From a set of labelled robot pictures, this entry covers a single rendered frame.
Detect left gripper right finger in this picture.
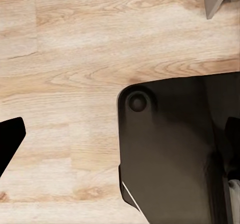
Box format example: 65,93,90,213
224,116,240,157

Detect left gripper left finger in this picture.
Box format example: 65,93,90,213
0,117,26,177

